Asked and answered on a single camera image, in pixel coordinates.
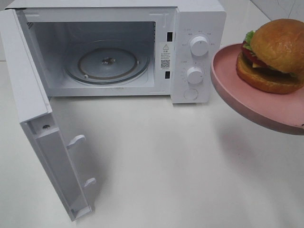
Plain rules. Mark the round white door button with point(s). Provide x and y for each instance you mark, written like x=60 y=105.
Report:
x=191 y=94

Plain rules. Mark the pink round plate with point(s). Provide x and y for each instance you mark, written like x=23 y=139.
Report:
x=281 y=113

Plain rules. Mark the white microwave oven body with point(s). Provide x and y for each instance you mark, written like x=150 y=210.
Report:
x=168 y=77

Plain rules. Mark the white dial knob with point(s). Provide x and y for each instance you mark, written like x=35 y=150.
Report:
x=194 y=75
x=199 y=46

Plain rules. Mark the glass microwave turntable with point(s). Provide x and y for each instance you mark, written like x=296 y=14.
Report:
x=108 y=62

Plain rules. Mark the burger with cheese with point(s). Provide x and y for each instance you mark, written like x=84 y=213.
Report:
x=272 y=57

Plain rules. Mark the white microwave door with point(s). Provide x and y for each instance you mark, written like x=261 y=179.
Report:
x=35 y=114

